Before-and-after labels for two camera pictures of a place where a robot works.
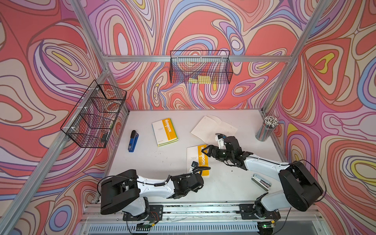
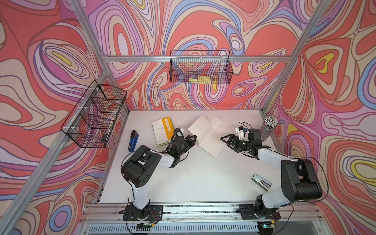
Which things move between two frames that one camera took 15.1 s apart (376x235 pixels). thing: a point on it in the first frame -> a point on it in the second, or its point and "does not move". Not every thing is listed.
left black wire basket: [91, 121] does not move
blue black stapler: [134, 137] does not move
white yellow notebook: [194, 153] -> [163, 129]
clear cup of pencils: [266, 128] does not move
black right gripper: [210, 148] -> [231, 136]
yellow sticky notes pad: [200, 79] does not move
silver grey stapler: [261, 182] does not move
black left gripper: [185, 177] -> [188, 140]
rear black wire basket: [200, 66] does not move
